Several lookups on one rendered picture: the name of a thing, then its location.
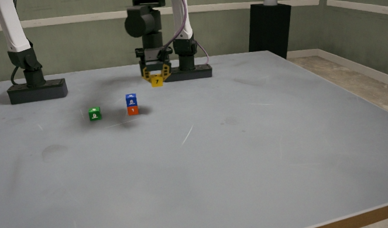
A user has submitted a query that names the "blue block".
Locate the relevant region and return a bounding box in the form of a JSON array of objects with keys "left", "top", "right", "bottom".
[{"left": 125, "top": 94, "right": 138, "bottom": 107}]

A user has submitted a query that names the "orange block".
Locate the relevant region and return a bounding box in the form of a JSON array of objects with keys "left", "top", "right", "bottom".
[{"left": 127, "top": 106, "right": 139, "bottom": 115}]

